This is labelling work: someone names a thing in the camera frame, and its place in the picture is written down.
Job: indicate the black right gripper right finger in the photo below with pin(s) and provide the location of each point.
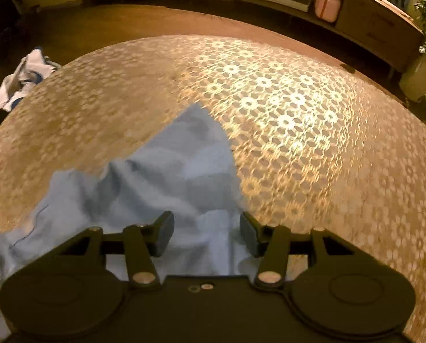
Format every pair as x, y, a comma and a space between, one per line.
271, 245

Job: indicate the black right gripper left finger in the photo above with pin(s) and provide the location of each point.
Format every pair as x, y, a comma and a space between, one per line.
142, 243

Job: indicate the light blue t-shirt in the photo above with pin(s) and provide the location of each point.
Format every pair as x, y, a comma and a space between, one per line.
187, 169

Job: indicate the floral lace tablecloth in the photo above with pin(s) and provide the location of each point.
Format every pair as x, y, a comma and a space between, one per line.
314, 145

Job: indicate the white and blue jersey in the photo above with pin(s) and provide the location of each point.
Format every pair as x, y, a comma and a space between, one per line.
31, 71

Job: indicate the long wooden sideboard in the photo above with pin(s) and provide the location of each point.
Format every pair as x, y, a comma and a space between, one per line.
341, 10

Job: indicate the pink box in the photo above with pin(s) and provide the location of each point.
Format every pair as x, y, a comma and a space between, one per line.
327, 10

